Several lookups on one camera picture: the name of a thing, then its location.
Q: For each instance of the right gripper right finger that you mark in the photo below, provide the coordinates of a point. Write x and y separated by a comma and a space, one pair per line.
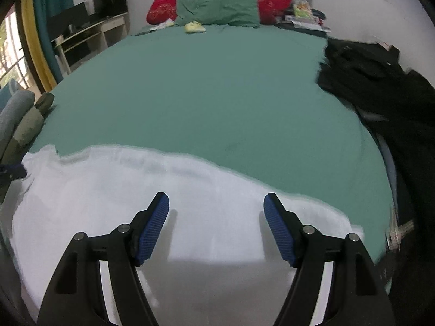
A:
356, 296

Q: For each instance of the white hooded jacket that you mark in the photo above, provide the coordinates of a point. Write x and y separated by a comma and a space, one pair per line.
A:
204, 252

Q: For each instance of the black clothes pile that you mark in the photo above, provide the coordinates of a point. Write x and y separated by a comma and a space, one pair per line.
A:
397, 108

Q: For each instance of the olive folded garment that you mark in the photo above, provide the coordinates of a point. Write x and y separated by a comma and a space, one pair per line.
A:
28, 129

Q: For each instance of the grey folded sweater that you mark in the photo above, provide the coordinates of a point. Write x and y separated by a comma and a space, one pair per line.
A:
12, 114

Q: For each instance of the keys on bed edge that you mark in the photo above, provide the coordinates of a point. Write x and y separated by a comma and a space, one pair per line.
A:
395, 233

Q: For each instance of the white computer desk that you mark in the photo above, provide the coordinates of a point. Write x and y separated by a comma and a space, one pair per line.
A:
77, 48

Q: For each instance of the black monitor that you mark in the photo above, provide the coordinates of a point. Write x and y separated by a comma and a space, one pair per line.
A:
76, 16

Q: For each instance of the yellow curtain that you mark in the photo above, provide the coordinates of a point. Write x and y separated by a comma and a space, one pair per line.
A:
36, 54

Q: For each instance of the teal curtain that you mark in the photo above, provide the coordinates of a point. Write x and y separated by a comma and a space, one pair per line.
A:
44, 10

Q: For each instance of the black computer tower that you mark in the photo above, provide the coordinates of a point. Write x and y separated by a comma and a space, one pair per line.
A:
109, 8

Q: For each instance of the white paper on bed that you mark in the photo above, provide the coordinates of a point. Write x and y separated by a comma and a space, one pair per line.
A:
163, 25

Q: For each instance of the green bed sheet mattress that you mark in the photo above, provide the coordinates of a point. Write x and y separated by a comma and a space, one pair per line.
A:
243, 98

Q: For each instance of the red quilt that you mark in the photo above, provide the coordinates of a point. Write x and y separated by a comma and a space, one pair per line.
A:
162, 10

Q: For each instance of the yellow small cloth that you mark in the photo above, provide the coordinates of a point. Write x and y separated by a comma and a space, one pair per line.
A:
194, 27

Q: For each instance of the green pillow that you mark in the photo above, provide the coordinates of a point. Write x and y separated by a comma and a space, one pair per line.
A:
238, 13

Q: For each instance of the pile of books and snacks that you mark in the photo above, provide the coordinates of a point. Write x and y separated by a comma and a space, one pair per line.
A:
301, 17

